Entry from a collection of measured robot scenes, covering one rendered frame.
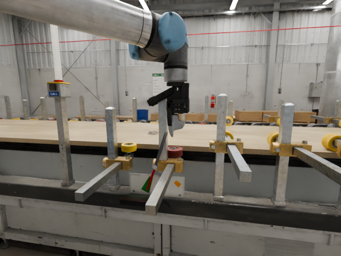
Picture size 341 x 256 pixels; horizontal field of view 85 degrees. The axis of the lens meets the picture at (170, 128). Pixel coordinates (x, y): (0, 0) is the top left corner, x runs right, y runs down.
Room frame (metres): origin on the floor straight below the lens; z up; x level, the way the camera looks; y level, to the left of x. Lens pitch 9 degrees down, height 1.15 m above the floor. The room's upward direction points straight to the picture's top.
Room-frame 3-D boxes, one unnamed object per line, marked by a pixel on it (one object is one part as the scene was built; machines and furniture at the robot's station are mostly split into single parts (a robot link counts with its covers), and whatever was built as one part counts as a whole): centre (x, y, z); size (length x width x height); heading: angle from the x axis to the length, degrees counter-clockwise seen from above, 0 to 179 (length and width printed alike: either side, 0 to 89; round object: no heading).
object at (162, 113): (0.82, 0.03, 0.93); 0.04 x 0.04 x 0.48; 80
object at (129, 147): (0.96, 0.22, 0.85); 0.08 x 0.08 x 0.11
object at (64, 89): (0.91, 0.53, 1.18); 0.07 x 0.07 x 0.08; 80
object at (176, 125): (0.72, -0.02, 1.04); 0.06 x 0.03 x 0.09; 80
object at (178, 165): (0.82, 0.01, 0.85); 0.14 x 0.06 x 0.05; 80
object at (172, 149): (0.88, -0.02, 0.85); 0.08 x 0.08 x 0.11
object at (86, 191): (0.77, 0.26, 0.84); 0.44 x 0.03 x 0.04; 170
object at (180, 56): (0.73, -0.02, 1.32); 0.10 x 0.09 x 0.12; 121
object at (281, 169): (0.74, -0.46, 0.89); 0.04 x 0.04 x 0.48; 80
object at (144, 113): (6.56, 1.03, 0.36); 0.59 x 0.57 x 0.73; 173
